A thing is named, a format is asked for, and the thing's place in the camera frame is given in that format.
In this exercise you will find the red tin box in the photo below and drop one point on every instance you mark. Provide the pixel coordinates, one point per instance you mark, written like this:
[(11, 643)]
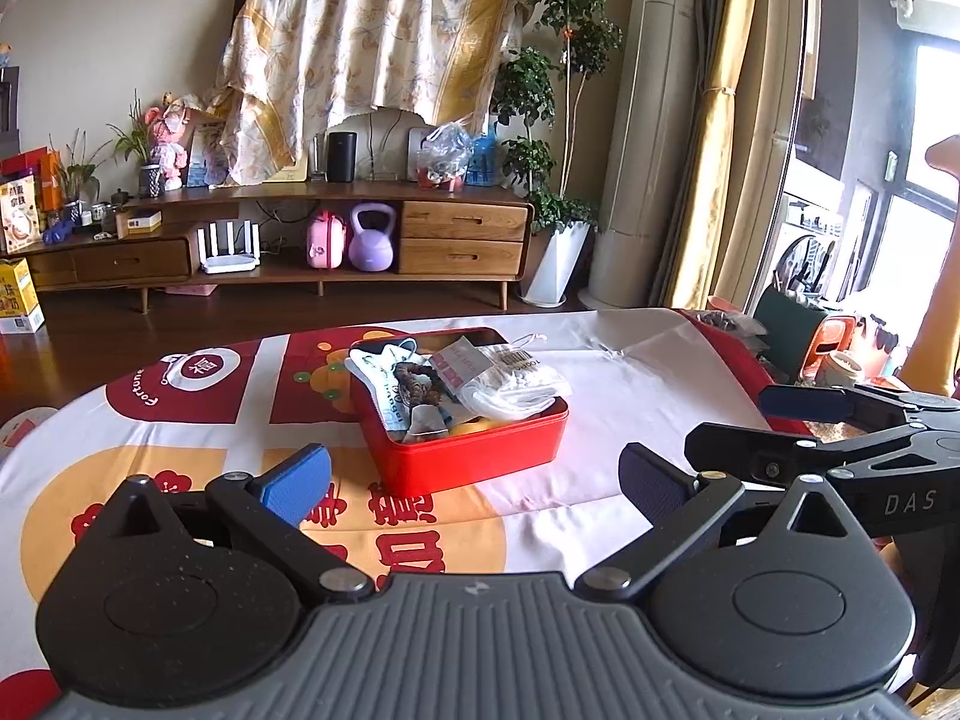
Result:
[(480, 454)]

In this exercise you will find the blue toy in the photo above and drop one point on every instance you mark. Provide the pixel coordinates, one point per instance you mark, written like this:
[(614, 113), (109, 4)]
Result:
[(56, 234)]

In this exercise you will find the clear plastic packet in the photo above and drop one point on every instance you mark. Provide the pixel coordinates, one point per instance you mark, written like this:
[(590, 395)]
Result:
[(461, 371)]

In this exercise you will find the potted orchid plant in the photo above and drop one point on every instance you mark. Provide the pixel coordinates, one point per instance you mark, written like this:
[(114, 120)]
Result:
[(139, 146)]

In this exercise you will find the illustrated card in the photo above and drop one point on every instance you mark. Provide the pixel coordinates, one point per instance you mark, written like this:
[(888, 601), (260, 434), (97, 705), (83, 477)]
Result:
[(204, 157)]

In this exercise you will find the clear plastic bag with items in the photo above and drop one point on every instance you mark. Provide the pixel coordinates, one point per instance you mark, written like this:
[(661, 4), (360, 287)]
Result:
[(446, 154)]

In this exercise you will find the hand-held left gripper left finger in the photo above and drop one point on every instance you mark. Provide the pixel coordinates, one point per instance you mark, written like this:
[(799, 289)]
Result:
[(296, 484)]

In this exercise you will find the grey curtain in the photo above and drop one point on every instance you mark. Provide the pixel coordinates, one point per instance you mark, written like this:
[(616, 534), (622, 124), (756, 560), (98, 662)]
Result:
[(709, 15)]

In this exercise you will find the brown scrunchie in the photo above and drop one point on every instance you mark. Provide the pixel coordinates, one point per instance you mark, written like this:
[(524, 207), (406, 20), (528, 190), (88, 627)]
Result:
[(416, 382)]

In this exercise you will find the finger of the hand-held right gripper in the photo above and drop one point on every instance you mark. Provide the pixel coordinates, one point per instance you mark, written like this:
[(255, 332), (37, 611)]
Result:
[(750, 454), (806, 401)]

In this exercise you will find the clear glass vase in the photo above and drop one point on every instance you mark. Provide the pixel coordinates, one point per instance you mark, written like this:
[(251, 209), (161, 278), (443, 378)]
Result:
[(319, 157)]

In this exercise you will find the white router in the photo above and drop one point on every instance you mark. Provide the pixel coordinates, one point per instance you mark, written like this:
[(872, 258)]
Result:
[(229, 247)]

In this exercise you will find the yellow carton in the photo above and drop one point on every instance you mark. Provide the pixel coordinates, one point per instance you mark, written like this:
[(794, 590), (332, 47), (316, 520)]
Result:
[(19, 296)]

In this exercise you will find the pink plush doll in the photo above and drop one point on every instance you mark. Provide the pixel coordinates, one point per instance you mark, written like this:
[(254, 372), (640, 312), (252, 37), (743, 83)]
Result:
[(166, 142)]

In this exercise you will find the clear bag of white cloths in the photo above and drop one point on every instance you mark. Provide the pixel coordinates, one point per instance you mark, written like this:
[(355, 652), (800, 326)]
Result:
[(517, 390)]

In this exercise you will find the floral cloth cover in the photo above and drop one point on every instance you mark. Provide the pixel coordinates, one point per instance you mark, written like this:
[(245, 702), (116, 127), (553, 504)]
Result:
[(360, 37)]

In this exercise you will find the yellow soft toy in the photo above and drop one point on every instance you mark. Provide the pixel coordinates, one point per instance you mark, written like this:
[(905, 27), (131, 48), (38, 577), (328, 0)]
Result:
[(472, 427)]

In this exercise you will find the white security camera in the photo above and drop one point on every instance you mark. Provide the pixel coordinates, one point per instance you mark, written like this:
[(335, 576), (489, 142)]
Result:
[(904, 4)]

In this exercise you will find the pink case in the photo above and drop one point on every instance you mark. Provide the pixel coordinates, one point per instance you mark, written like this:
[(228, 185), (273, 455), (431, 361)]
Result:
[(326, 240)]

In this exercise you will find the pink bowl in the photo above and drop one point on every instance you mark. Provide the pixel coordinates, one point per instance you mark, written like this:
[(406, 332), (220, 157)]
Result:
[(724, 304)]

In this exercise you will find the red and orange gift box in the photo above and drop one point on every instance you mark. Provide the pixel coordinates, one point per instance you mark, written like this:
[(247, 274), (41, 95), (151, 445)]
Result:
[(34, 165)]

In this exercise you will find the person's right forearm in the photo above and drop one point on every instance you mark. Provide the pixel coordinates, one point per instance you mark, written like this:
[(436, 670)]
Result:
[(941, 315)]

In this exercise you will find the green and orange holder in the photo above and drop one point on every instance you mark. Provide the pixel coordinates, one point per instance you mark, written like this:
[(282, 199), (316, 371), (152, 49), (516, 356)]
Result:
[(795, 330)]

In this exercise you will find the white standing air conditioner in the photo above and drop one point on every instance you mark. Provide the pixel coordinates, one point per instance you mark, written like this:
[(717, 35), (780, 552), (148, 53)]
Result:
[(645, 127)]

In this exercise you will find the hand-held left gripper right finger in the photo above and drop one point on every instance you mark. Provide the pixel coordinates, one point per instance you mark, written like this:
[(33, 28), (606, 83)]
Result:
[(652, 484)]

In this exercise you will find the small potted plant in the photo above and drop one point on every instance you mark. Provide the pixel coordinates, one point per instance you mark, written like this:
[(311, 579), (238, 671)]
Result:
[(75, 172)]

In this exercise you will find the pile of clear bags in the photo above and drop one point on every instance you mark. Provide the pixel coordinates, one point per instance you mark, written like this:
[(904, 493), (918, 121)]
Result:
[(731, 322)]

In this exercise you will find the washing machine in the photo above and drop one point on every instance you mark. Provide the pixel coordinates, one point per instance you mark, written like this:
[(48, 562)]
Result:
[(795, 221)]

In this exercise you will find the black speaker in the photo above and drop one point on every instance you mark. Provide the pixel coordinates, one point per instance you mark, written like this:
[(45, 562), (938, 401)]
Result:
[(341, 157)]

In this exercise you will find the wooden tv stand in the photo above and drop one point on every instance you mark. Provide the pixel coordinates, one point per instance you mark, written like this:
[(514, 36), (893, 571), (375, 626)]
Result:
[(461, 236)]

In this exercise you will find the purple kettlebell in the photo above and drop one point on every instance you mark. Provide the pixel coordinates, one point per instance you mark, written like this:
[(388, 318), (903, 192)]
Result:
[(371, 240)]

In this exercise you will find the yellow curtain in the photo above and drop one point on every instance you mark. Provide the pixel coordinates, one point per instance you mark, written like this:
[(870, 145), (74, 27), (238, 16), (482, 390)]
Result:
[(720, 127)]

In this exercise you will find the potted tree in white pot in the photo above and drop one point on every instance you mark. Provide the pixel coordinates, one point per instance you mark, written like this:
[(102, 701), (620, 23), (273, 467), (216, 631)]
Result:
[(555, 90)]

